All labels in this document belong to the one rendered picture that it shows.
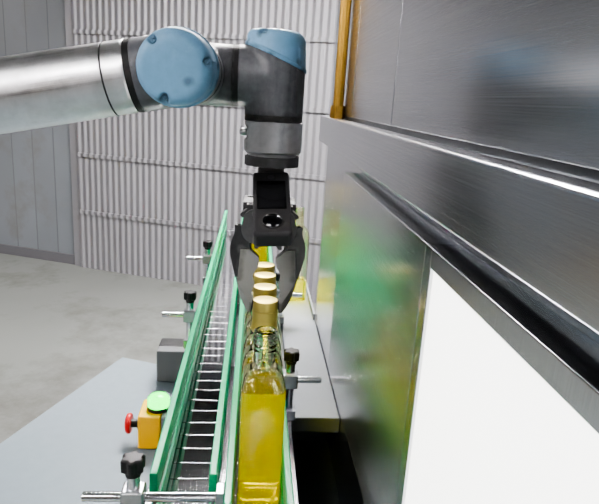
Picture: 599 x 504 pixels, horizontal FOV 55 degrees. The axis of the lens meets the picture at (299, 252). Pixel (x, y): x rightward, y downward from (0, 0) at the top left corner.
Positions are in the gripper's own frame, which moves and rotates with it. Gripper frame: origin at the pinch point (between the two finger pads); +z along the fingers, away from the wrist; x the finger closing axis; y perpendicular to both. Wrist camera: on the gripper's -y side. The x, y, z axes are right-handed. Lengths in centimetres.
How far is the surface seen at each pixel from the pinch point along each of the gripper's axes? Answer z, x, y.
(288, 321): 27, -7, 63
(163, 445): 18.9, 12.9, -4.7
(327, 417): 27.3, -12.4, 17.7
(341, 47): -37, -13, 41
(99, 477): 40, 28, 18
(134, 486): 17.9, 14.7, -14.6
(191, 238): 78, 51, 357
